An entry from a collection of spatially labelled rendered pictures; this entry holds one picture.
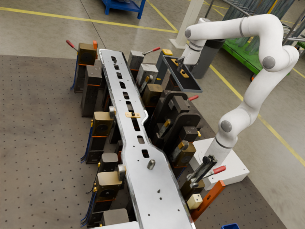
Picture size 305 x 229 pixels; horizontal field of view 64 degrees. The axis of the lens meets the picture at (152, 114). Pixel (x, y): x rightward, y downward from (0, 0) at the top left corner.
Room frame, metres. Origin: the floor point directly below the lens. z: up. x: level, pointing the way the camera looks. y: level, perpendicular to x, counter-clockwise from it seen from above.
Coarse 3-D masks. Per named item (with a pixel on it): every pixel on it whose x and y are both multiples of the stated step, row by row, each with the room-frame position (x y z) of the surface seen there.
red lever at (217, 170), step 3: (216, 168) 0.75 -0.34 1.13; (219, 168) 0.75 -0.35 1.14; (222, 168) 0.75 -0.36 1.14; (225, 168) 0.76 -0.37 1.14; (210, 171) 0.74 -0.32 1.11; (213, 171) 0.74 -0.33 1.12; (216, 171) 0.74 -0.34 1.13; (219, 171) 0.74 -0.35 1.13; (207, 174) 0.72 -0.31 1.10; (210, 174) 0.73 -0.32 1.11; (195, 177) 0.71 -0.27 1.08; (204, 177) 0.71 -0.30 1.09; (192, 180) 0.69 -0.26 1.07
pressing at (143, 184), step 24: (120, 72) 1.38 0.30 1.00; (120, 96) 1.14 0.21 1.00; (120, 120) 0.95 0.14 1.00; (144, 120) 1.02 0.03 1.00; (144, 144) 0.85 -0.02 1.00; (144, 168) 0.71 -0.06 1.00; (168, 168) 0.77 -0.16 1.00; (144, 192) 0.60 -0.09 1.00; (168, 192) 0.64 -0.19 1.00; (144, 216) 0.50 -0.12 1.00; (168, 216) 0.54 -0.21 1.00
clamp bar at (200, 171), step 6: (204, 156) 0.70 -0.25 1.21; (210, 156) 0.72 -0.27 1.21; (204, 162) 0.68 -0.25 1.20; (210, 162) 0.71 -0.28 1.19; (216, 162) 0.70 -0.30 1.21; (198, 168) 0.71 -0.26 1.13; (204, 168) 0.71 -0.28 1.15; (210, 168) 0.70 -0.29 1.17; (192, 174) 0.71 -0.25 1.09; (198, 174) 0.70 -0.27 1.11; (204, 174) 0.69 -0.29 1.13; (198, 180) 0.69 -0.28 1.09
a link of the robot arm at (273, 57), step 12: (252, 24) 1.19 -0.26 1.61; (264, 24) 1.16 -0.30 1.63; (276, 24) 1.16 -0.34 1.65; (264, 36) 1.14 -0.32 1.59; (276, 36) 1.12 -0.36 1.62; (264, 48) 1.09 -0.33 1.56; (276, 48) 1.06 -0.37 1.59; (264, 60) 1.05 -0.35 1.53; (276, 60) 1.03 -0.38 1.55; (288, 60) 1.07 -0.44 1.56
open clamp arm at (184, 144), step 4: (184, 140) 0.87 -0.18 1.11; (180, 144) 0.85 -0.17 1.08; (184, 144) 0.85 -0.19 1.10; (188, 144) 0.86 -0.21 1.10; (176, 148) 0.86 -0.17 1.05; (180, 148) 0.84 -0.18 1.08; (184, 148) 0.84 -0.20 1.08; (172, 152) 0.86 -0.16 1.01; (176, 152) 0.85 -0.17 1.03; (180, 152) 0.84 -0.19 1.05; (172, 156) 0.84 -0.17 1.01; (176, 156) 0.83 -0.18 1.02; (172, 160) 0.83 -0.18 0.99
